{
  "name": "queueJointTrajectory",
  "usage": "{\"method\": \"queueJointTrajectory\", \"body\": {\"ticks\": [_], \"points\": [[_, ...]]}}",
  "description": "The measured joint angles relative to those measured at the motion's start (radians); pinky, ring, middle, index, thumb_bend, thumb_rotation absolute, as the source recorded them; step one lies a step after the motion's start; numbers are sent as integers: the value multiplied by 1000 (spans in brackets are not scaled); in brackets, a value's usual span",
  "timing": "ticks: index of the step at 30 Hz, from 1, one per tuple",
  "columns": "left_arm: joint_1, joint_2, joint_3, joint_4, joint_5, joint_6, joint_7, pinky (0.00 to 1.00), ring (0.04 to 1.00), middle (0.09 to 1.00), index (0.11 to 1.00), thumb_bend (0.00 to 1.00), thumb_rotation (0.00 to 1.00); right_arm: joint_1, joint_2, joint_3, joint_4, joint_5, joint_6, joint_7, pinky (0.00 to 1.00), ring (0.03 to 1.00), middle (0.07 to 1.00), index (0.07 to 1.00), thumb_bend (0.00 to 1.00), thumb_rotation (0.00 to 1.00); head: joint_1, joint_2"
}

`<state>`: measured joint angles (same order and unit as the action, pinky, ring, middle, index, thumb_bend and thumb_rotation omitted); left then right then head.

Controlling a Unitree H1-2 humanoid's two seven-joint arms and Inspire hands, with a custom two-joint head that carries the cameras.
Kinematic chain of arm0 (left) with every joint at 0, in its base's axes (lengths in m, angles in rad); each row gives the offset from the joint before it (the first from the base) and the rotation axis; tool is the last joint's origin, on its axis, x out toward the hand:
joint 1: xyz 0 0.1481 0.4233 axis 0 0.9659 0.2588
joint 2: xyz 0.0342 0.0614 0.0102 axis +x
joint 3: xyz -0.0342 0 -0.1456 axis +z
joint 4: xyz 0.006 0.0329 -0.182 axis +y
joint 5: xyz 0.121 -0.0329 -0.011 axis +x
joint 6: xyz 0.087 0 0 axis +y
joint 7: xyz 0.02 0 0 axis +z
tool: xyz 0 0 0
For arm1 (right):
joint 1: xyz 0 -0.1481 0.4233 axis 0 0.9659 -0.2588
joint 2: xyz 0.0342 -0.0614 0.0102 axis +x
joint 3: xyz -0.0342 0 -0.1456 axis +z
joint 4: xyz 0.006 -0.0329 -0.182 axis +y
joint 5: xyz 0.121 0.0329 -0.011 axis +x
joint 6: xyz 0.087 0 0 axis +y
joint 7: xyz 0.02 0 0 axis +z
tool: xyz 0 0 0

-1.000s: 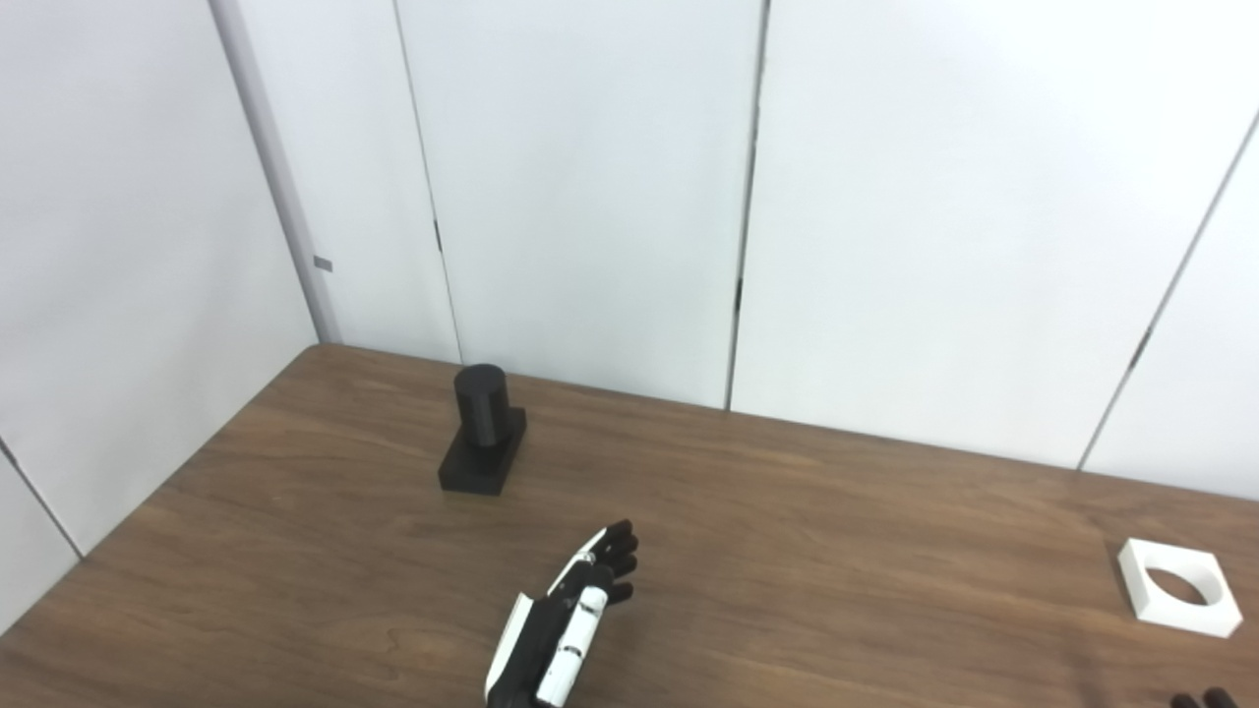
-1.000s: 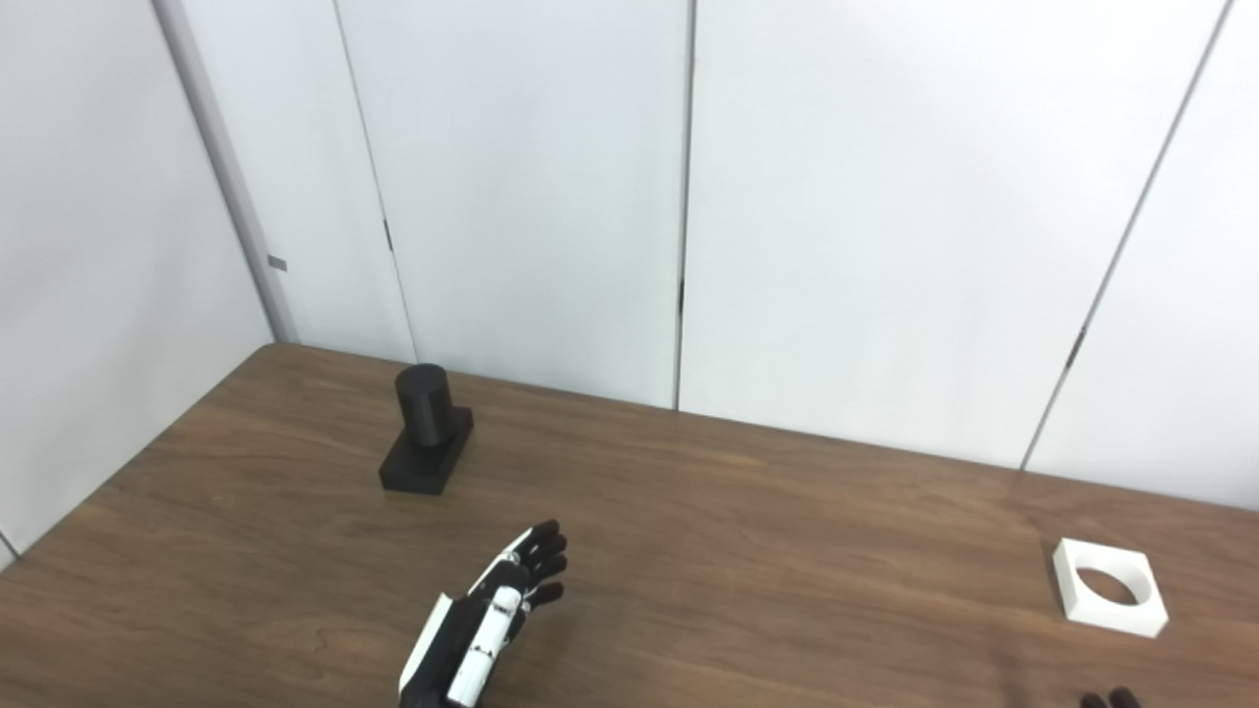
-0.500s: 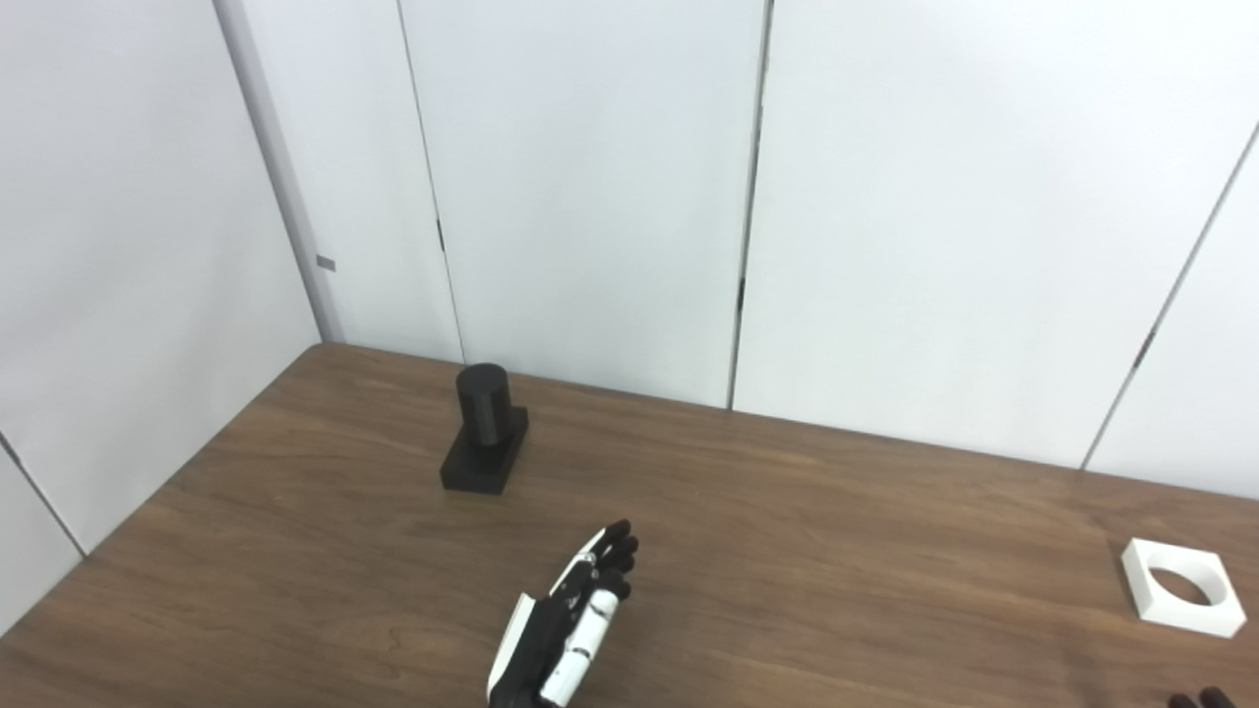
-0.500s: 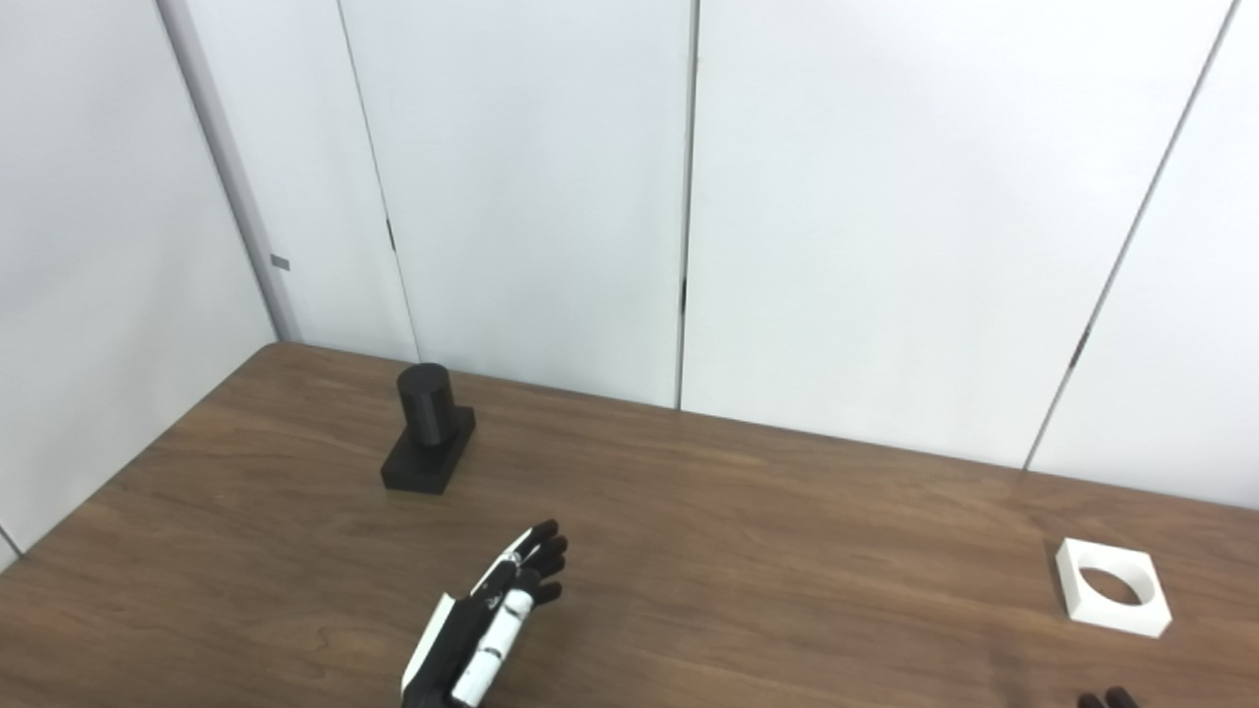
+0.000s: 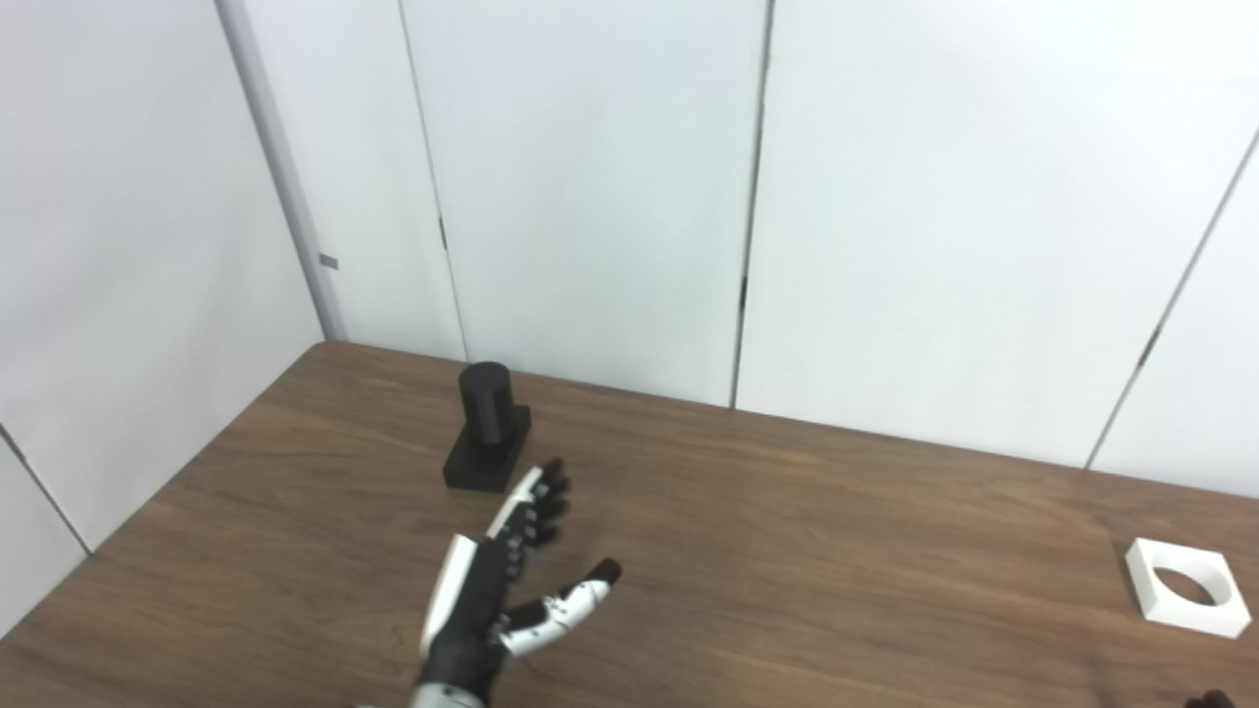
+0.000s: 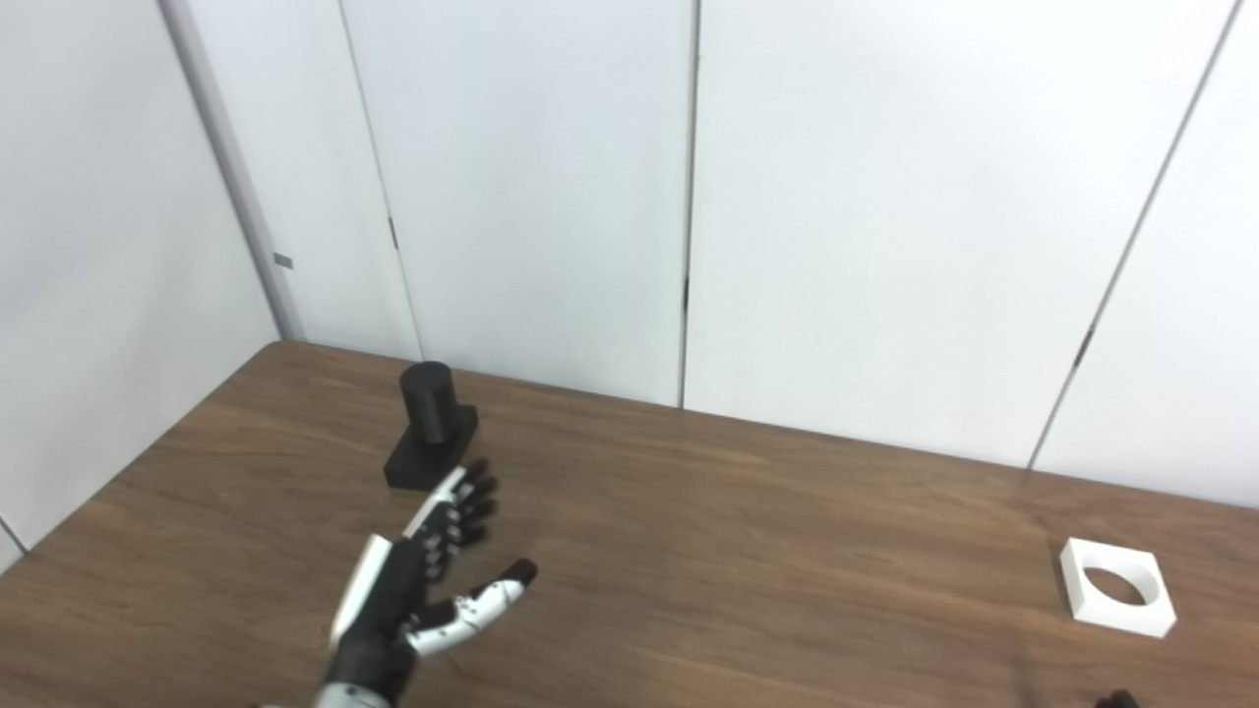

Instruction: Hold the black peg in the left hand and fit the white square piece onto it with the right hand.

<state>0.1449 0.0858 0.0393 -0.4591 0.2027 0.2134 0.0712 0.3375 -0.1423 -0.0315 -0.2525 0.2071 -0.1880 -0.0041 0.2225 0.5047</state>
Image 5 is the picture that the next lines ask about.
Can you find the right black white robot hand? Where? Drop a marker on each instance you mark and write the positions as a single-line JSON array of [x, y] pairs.
[[1212, 702]]

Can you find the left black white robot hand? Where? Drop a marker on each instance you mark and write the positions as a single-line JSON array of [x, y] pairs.
[[472, 600]]

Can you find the white square piece with hole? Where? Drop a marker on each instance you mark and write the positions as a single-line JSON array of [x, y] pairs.
[[1175, 618]]

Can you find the black peg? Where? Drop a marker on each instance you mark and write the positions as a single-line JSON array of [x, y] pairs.
[[485, 413]]

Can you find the grey wall post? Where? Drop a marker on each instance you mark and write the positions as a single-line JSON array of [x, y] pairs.
[[280, 167]]

